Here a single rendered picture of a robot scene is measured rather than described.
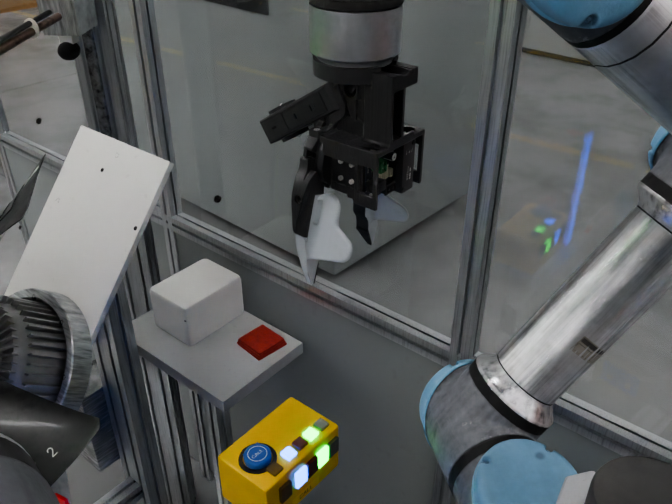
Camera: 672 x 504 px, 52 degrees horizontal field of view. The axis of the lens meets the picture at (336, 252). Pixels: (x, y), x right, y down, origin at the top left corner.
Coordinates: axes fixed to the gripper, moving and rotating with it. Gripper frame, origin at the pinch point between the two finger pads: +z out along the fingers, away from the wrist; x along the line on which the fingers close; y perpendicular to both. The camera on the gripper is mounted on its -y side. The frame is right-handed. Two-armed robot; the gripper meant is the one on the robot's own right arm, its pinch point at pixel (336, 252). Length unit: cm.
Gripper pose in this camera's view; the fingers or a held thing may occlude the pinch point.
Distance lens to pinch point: 68.3
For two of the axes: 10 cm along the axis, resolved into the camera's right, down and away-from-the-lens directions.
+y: 7.7, 3.4, -5.4
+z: 0.0, 8.5, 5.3
